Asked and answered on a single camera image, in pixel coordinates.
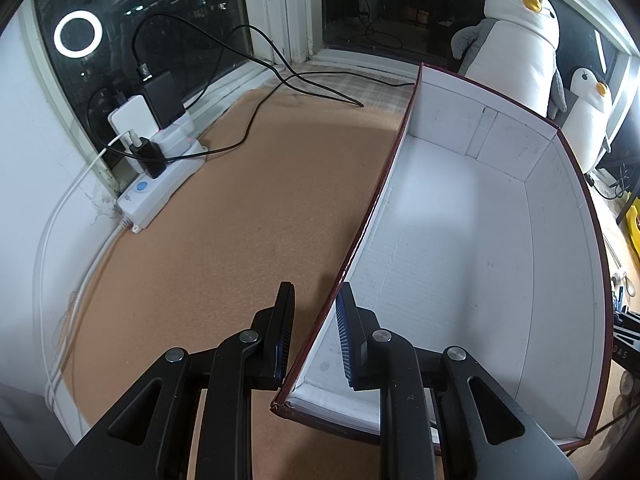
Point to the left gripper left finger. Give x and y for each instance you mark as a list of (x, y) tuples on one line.
[(274, 326)]

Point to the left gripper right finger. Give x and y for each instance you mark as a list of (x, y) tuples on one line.
[(355, 326)]

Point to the red cardboard box white inside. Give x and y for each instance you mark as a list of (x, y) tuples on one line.
[(481, 234)]

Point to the white power strip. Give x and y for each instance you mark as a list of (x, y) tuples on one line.
[(147, 195)]

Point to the small black usb charger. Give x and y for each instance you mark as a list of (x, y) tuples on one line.
[(149, 156)]

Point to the white flat charger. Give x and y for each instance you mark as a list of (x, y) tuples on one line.
[(133, 116)]

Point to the black power adapter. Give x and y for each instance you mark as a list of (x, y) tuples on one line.
[(162, 96)]

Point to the yellow bowl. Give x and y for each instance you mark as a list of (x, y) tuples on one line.
[(630, 227)]

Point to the small plush penguin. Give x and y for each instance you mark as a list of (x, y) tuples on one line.
[(589, 105)]

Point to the large plush penguin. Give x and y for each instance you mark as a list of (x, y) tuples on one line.
[(513, 51)]

